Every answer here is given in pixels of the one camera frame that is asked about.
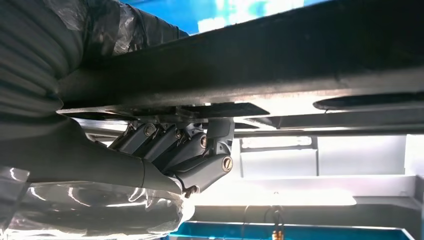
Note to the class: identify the blue shelf panel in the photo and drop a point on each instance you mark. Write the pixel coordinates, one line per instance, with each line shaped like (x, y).
(165, 13)

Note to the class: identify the grey rack frame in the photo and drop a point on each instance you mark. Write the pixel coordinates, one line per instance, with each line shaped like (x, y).
(364, 185)

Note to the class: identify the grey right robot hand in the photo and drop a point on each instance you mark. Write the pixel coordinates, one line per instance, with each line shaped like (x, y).
(82, 159)

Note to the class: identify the blue tray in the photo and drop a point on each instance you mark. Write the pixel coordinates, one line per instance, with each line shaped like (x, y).
(215, 232)

